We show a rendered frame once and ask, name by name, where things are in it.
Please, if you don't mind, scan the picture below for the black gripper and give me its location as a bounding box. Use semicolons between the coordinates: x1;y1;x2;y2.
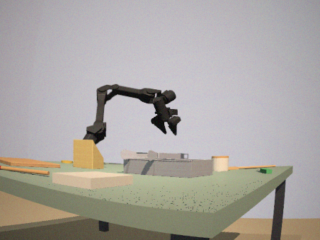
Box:
151;107;181;136

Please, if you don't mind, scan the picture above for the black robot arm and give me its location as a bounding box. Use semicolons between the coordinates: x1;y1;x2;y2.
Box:
83;84;176;144

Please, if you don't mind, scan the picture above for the beige cylinder with orange lid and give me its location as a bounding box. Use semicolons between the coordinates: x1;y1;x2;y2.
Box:
211;156;229;172

